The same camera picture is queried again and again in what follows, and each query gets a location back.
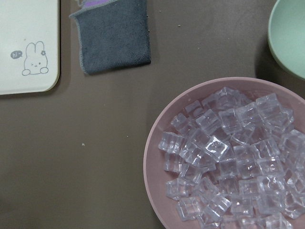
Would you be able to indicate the grey folded cloth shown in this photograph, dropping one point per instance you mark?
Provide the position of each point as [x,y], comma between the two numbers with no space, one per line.
[113,34]

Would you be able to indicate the cream rabbit tray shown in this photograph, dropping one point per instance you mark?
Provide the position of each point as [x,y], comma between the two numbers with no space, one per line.
[29,45]

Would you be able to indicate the mint green bowl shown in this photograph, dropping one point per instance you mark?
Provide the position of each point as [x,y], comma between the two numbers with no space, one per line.
[286,35]

